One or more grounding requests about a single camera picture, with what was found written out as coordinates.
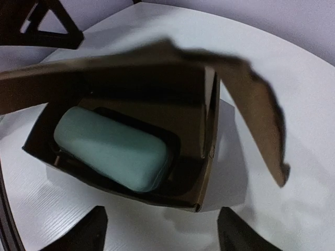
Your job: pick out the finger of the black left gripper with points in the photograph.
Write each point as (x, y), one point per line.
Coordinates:
(38, 24)

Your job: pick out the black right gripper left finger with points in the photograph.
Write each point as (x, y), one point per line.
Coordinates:
(88, 234)

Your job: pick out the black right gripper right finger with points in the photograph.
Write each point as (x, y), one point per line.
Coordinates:
(235, 234)

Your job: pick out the pale green oblong case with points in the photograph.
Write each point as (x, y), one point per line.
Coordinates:
(131, 157)

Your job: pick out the brown cardboard box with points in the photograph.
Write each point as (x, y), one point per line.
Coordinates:
(168, 92)

